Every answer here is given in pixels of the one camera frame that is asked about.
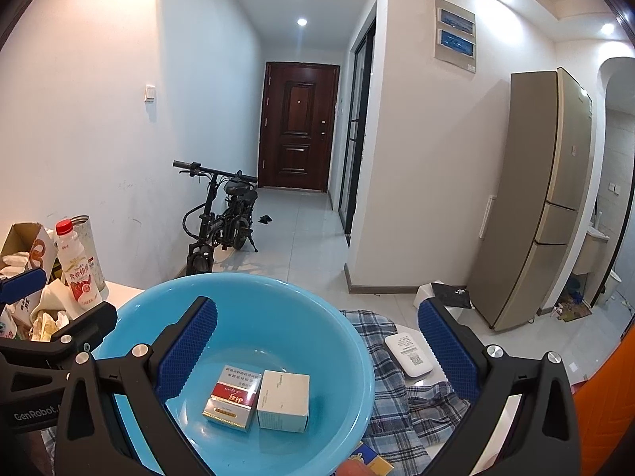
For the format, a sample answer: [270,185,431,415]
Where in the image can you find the metal tin can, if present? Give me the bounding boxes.
[69,215,108,292]

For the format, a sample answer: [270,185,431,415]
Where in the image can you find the black bag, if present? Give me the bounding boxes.
[431,282,473,309]

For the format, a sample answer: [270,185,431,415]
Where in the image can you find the blue plaid cloth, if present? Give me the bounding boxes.
[339,309,473,476]

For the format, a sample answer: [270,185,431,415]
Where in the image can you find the white pocket router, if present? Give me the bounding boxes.
[384,331,440,379]

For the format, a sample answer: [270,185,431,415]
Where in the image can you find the black framed glass door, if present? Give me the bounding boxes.
[338,1,378,248]

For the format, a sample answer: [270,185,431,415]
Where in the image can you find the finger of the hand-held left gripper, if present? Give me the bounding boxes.
[31,301,118,359]
[0,267,47,304]

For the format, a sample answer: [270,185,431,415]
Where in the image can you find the blue plastic basin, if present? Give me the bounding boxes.
[92,274,376,476]

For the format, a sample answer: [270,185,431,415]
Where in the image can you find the white sink cabinet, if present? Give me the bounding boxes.
[570,227,610,276]

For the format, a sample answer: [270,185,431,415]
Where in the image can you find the blue yellow packet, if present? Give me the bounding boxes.
[347,441,396,476]

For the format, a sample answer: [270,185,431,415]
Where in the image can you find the orange panel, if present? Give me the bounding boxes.
[573,326,635,476]

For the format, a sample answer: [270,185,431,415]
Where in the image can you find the black electric bike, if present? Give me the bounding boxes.
[172,160,260,277]

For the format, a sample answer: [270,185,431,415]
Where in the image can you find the crumpled paper bag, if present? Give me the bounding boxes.
[29,282,76,343]

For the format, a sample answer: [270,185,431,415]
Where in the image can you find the red cigarette box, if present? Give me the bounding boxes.
[202,363,264,432]

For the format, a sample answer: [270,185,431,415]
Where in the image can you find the red-capped drink bottle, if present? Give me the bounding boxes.
[54,218,98,319]

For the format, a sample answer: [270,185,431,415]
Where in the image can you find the open brown cardboard box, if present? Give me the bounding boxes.
[0,222,59,284]

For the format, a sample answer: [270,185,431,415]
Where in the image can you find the gold refrigerator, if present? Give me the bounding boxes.
[466,67,595,333]

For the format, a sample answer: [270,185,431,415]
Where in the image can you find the white stool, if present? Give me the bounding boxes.
[413,282,477,319]

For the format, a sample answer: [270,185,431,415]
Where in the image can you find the grey electrical panel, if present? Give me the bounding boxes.
[434,0,477,75]

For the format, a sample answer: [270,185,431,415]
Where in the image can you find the white toilet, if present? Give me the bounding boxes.
[604,270,624,304]

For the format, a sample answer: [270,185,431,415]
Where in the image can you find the white cardboard box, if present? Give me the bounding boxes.
[256,370,311,434]

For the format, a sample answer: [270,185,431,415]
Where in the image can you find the patterned floor mat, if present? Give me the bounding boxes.
[550,302,594,321]

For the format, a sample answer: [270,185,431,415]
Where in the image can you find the dark wooden entrance door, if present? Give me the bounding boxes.
[257,61,340,194]

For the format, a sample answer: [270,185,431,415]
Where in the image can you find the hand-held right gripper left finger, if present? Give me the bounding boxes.
[54,296,219,476]

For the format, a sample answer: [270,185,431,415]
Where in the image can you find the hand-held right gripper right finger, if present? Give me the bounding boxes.
[418,297,582,476]

